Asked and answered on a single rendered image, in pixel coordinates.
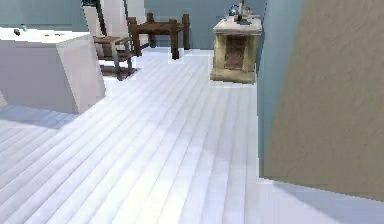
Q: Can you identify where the dark wooden stool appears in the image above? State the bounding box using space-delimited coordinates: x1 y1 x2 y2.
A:
127 12 191 61

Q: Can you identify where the beige cabinet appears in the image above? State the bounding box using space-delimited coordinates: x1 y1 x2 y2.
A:
209 14 263 85

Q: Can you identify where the white kitchen counter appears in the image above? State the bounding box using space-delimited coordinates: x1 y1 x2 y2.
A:
0 27 107 115

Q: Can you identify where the black fridge handle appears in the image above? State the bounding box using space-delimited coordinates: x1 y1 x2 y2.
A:
95 0 108 37

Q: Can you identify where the white fridge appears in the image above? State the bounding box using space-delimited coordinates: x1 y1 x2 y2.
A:
81 0 148 38

